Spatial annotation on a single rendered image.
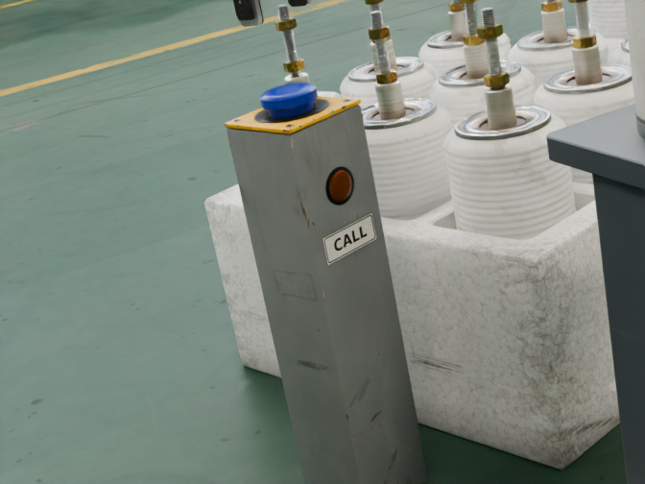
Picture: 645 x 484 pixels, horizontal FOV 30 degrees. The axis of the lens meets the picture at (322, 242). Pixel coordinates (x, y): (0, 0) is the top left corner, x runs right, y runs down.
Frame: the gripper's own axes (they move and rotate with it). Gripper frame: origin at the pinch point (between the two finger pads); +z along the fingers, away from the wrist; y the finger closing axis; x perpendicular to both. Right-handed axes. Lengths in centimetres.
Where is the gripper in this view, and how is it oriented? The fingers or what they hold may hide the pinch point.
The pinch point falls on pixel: (274, 0)
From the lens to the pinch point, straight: 109.1
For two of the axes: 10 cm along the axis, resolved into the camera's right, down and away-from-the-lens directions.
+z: 2.0, 9.2, 3.4
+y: -5.9, 3.9, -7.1
